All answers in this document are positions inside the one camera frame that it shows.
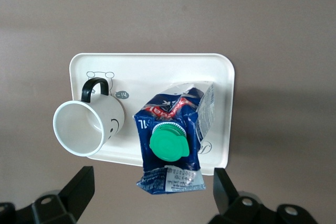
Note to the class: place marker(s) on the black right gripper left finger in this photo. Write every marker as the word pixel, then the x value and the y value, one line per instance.
pixel 76 190

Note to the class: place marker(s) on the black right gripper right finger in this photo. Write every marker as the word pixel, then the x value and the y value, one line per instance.
pixel 225 192

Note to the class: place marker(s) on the blue milk carton green cap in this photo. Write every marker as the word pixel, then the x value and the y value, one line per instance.
pixel 168 145

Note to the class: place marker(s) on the cream rabbit print tray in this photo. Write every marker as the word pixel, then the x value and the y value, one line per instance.
pixel 157 77

